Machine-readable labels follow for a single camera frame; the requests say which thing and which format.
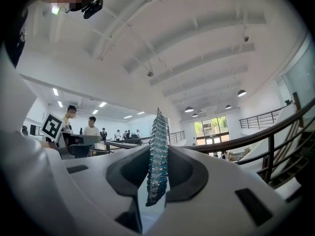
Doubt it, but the person's black t-shirt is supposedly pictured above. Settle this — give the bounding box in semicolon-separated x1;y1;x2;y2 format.
3;8;29;68

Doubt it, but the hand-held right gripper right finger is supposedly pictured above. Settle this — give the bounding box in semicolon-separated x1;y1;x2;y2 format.
157;145;300;236

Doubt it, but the large glass entrance window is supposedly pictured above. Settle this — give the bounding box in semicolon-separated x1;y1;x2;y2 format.
193;116;230;146

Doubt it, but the grey scouring sponge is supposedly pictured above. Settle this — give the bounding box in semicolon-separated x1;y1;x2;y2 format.
145;107;170;207

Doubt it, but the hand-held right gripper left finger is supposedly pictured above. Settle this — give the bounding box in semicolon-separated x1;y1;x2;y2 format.
45;145;151;236

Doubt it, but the black head-mounted camera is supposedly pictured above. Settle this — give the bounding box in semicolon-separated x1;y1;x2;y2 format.
81;0;104;19

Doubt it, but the row of ceiling light panels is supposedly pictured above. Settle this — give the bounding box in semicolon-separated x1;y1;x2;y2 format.
52;88;146;119

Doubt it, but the straight black metal railing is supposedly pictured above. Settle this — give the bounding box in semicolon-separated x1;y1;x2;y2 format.
168;131;185;145
240;107;284;130

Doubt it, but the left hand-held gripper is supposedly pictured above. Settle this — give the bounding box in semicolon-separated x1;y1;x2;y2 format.
40;113;102;160

